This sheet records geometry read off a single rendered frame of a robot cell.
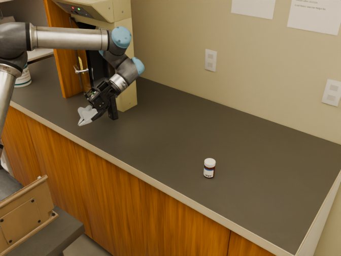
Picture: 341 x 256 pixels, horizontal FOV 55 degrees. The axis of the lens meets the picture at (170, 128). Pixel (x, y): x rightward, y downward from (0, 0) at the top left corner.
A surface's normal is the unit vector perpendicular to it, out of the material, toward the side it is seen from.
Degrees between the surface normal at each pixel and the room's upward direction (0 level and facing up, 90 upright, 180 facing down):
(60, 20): 90
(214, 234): 90
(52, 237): 0
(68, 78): 90
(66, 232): 0
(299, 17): 90
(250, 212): 0
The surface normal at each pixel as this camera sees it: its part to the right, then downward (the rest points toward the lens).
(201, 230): -0.62, 0.43
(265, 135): 0.00, -0.84
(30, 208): 0.79, 0.33
